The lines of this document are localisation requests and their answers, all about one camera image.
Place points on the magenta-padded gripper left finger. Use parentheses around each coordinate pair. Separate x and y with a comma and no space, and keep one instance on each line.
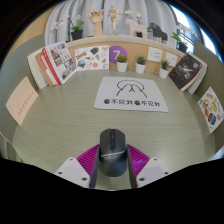
(71,170)

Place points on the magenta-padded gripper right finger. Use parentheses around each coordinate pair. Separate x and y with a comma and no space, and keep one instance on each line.
(151,170)

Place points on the black computer mouse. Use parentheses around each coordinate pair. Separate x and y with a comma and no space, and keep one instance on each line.
(112,156)

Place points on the white printed mouse pad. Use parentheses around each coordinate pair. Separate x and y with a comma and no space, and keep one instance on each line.
(110,93)

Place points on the pale pink card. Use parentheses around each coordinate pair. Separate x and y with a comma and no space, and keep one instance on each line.
(21,100)

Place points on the colourful food sticker sheet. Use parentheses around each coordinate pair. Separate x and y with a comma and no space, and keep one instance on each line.
(211,108)

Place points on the small potted succulent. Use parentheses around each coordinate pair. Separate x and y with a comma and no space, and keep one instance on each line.
(122,66)
(163,72)
(140,68)

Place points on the black cover book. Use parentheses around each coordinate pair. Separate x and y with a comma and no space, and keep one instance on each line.
(185,71)

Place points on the brown book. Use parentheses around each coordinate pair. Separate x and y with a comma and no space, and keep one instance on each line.
(42,68)

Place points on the white book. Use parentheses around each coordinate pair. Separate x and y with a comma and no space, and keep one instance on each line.
(33,68)

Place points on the red-edged photo magazine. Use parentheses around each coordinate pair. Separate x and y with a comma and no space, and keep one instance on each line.
(61,61)

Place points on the white sticker sheet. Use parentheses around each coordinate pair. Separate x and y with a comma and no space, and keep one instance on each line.
(91,58)

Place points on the green desk partition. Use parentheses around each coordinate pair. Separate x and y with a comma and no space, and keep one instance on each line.
(13,66)
(213,70)

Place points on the purple round number sticker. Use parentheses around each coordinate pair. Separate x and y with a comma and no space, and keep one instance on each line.
(116,52)

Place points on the wooden back shelf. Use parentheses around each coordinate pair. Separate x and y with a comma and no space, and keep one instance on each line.
(133,45)

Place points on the white orchid by window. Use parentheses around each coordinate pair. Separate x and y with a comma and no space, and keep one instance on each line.
(182,46)

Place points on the white orchid in black pot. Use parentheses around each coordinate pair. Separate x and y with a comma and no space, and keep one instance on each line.
(76,34)

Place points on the black wooden horse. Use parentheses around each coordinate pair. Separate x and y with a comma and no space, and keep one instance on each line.
(159,33)

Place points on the pink wooden horse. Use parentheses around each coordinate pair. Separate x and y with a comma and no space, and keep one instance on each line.
(136,28)

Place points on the window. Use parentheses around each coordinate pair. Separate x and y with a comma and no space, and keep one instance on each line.
(181,20)

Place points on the wooden mannequin figure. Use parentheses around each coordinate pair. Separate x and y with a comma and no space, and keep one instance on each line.
(114,20)

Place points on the grey curtain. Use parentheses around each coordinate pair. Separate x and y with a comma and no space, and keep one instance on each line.
(150,10)

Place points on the white wall socket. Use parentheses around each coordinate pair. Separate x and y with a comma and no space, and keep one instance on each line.
(155,54)
(171,59)

